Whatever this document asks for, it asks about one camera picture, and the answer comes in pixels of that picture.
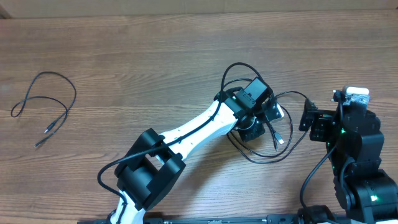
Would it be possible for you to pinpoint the black thin usb cable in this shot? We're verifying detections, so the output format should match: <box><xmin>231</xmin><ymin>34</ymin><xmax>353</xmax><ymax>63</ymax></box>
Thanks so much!
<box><xmin>10</xmin><ymin>71</ymin><xmax>78</xmax><ymax>148</ymax></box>

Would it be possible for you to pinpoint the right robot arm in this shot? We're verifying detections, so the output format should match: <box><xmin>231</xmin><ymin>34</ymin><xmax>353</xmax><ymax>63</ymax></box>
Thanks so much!
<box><xmin>299</xmin><ymin>100</ymin><xmax>397</xmax><ymax>223</ymax></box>

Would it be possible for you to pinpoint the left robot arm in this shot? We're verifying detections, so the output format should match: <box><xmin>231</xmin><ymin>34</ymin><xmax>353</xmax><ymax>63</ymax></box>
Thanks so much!
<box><xmin>107</xmin><ymin>78</ymin><xmax>284</xmax><ymax>223</ymax></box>

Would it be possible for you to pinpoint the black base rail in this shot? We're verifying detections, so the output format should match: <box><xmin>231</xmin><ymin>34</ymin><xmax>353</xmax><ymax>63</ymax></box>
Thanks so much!
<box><xmin>77</xmin><ymin>213</ymin><xmax>354</xmax><ymax>224</ymax></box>

